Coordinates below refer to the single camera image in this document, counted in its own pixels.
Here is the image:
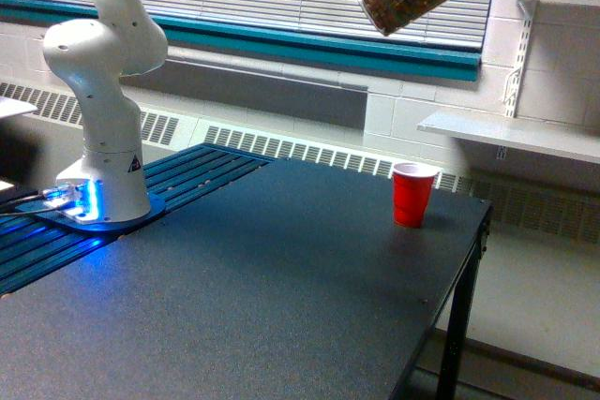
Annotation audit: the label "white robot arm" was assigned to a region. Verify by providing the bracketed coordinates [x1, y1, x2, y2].
[43, 0, 168, 230]

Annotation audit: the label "teal window sill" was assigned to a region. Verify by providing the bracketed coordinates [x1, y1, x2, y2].
[1, 0, 481, 81]

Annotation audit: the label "red plastic cup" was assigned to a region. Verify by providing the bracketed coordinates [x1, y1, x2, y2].
[392, 162, 440, 229]

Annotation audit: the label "white baseboard radiator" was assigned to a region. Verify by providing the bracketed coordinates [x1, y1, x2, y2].
[1, 81, 599, 244]

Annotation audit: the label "white object at left edge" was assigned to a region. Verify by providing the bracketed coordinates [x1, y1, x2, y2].
[0, 96, 38, 119]

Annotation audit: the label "black table leg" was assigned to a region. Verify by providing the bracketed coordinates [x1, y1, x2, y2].
[435, 212, 491, 400]

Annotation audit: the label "white shelf wall rail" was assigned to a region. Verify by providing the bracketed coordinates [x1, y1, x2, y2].
[496, 0, 548, 160]

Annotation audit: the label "lower white wall shelf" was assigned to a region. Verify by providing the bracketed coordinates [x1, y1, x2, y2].
[417, 111, 599, 164]

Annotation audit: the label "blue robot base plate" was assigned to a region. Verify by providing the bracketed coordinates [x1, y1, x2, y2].
[33, 194, 166, 235]

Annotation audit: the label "black cables at base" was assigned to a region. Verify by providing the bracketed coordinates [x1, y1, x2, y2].
[0, 187, 62, 218]

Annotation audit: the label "blue slotted aluminium rail bed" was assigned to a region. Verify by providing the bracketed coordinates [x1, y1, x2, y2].
[1, 144, 271, 294]

